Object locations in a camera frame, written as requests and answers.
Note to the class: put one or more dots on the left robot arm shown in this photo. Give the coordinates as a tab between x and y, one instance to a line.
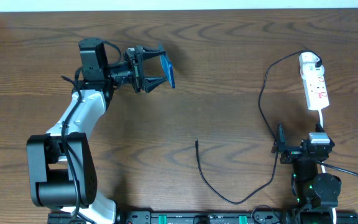
62	175

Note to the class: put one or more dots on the white USB wall charger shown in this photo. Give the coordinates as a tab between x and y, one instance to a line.
310	62

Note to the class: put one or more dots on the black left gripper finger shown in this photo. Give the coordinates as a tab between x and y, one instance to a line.
150	83
148	52

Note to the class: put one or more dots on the blue Samsung Galaxy smartphone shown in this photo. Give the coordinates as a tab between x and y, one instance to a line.
167	69

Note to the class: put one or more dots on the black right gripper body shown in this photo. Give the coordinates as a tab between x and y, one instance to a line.
294	149

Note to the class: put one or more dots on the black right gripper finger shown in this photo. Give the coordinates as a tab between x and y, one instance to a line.
319	128
280	141

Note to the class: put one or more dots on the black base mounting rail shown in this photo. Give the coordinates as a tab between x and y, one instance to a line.
145	217

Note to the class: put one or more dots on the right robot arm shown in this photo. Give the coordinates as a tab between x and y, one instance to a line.
317	192

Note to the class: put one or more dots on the white power strip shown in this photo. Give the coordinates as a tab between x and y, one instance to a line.
315	87

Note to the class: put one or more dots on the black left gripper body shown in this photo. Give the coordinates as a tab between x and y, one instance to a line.
137	70

